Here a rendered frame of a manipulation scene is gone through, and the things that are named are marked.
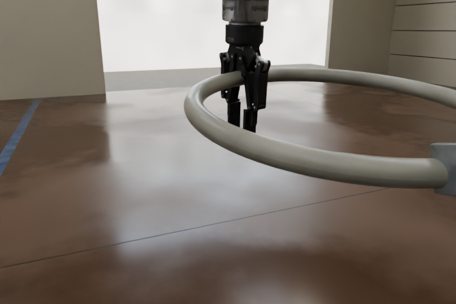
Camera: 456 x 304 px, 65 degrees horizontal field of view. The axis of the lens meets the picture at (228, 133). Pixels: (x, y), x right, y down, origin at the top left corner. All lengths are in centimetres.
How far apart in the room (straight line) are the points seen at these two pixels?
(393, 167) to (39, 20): 604
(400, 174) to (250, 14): 42
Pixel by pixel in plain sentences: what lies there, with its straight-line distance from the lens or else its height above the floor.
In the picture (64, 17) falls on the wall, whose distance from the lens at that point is 623.
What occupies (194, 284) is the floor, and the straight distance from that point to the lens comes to 166.
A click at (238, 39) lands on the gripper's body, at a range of 70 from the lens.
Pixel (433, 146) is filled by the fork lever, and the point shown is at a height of 93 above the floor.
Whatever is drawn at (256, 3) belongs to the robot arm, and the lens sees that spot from 69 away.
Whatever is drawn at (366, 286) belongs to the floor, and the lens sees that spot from 174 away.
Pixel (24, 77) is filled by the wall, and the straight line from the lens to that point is 632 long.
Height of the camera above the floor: 104
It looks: 16 degrees down
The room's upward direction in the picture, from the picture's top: straight up
